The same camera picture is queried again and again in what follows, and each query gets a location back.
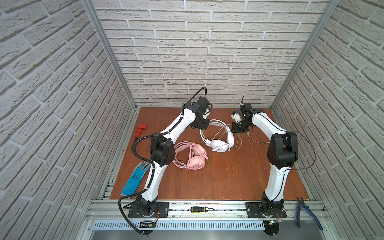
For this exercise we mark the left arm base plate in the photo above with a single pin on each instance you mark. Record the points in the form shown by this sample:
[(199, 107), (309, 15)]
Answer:
[(149, 211)]

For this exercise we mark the pink headphones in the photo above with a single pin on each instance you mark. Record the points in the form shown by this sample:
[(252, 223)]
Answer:
[(197, 156)]

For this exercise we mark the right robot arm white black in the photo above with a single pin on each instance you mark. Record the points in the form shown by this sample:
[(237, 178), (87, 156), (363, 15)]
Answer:
[(282, 154)]

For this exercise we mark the blue grey work glove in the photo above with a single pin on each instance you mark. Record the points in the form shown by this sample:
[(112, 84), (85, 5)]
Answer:
[(135, 179)]

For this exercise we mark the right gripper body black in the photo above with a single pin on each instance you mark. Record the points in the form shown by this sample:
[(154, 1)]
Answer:
[(241, 127)]

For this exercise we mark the blue handled pliers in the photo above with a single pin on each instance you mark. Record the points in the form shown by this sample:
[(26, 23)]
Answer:
[(302, 206)]

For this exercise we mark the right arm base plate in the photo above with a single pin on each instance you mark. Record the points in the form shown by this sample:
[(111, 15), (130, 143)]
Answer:
[(264, 210)]

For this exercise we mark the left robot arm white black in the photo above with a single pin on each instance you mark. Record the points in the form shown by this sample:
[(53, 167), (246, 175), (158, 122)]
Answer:
[(163, 151)]

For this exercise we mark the red pipe wrench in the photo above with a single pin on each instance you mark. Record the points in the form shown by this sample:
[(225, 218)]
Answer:
[(140, 129)]

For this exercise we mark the aluminium front rail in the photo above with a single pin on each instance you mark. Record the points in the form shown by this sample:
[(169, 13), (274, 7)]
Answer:
[(180, 210)]

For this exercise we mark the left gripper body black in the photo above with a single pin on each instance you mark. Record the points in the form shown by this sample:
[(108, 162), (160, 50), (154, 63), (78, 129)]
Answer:
[(202, 124)]

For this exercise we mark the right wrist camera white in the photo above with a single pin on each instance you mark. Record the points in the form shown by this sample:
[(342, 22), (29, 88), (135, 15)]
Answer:
[(240, 112)]

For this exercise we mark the black yellow screwdriver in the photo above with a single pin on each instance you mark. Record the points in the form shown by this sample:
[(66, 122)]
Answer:
[(199, 209)]

